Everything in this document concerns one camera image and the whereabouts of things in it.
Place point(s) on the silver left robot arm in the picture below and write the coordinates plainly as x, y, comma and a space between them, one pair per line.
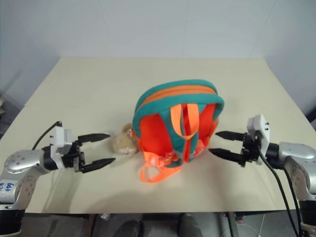
22, 160

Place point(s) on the small white crumpled object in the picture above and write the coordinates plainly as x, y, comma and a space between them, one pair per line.
105, 216

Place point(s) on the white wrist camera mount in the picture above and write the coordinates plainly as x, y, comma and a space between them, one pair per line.
259, 126
60, 138

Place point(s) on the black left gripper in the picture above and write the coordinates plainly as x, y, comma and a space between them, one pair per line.
75, 158

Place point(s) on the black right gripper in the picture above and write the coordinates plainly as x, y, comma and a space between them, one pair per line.
250, 151

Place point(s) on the tan plush toy pendant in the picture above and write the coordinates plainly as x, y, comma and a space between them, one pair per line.
122, 143

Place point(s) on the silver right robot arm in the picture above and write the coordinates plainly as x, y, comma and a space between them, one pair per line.
296, 153

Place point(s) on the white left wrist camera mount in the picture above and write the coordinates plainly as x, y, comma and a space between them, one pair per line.
60, 138

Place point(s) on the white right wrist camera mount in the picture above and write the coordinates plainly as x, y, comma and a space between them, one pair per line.
259, 126

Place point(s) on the dark grey background object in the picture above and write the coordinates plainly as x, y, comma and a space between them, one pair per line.
4, 113

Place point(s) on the black table frame leg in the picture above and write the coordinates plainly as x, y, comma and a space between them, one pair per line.
232, 224

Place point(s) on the black background object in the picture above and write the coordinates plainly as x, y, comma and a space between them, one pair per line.
312, 111

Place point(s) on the orange and teal backpack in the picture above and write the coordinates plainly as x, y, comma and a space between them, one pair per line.
153, 123

